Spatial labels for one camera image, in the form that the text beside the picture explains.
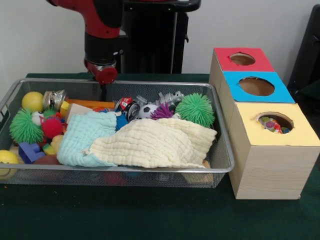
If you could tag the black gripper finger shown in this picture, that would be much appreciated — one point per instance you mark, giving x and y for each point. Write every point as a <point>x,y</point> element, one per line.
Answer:
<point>103,91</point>

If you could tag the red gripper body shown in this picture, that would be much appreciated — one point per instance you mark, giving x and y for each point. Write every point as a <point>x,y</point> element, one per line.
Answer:
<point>102,72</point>

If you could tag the mint waffle cloth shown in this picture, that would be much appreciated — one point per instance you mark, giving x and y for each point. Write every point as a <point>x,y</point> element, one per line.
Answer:
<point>82,137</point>

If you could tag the cream waffle cloth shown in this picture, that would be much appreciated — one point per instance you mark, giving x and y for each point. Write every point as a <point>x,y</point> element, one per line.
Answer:
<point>150,145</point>

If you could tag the green spiky ball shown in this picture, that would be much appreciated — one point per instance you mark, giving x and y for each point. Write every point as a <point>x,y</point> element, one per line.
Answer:
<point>195,109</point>
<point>25,127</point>

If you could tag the multicoloured patterned cloth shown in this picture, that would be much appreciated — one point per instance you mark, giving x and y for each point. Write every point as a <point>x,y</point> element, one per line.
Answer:
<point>272,125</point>

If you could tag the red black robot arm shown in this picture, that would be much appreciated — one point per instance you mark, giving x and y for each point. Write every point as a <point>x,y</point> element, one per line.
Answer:
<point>102,30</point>

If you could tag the shallow clear mesh bin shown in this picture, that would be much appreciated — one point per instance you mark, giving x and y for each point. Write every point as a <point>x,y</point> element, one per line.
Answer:
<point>100,177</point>

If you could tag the wooden box with three holes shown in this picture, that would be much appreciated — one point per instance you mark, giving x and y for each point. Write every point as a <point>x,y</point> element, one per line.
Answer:
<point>270,165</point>

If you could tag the orange toy brick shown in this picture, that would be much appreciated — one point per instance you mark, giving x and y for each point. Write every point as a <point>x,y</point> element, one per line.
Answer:
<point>90,104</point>

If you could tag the small soccer ball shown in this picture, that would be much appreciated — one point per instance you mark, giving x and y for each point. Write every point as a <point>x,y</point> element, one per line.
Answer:
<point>146,111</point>

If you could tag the crushed silver drink can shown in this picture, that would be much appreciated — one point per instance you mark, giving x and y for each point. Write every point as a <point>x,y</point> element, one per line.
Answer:
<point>55,99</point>

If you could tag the purple spiky ball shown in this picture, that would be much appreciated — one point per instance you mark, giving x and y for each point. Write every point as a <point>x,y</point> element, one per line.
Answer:
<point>162,112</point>

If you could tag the red spiky ball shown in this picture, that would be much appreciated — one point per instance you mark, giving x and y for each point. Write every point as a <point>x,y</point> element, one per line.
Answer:
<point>52,127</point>

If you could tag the grey toy robot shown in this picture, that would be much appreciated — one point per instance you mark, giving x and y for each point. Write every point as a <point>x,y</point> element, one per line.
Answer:
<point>171,98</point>

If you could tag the yellow ball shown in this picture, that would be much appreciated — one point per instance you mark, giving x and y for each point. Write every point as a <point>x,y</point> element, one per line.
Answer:
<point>6,160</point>
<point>32,101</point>

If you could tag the purple toy block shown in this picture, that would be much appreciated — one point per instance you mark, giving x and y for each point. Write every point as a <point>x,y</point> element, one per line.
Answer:
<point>29,152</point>

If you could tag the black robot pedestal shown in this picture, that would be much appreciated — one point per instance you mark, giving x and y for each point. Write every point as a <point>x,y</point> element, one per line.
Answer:
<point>155,40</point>

